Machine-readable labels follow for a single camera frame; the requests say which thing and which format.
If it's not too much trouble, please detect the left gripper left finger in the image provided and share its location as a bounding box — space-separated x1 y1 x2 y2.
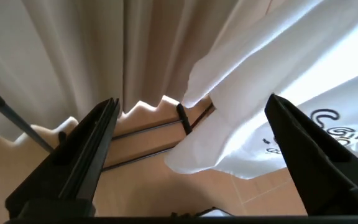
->
5 97 121 218

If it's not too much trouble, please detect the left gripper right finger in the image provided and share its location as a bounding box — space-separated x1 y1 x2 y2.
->
264 93 358 217

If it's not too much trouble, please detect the white printed t-shirt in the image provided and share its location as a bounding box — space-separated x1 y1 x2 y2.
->
165 0 358 180

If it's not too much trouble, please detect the black clothes rack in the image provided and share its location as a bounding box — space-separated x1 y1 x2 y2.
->
0 77 216 172

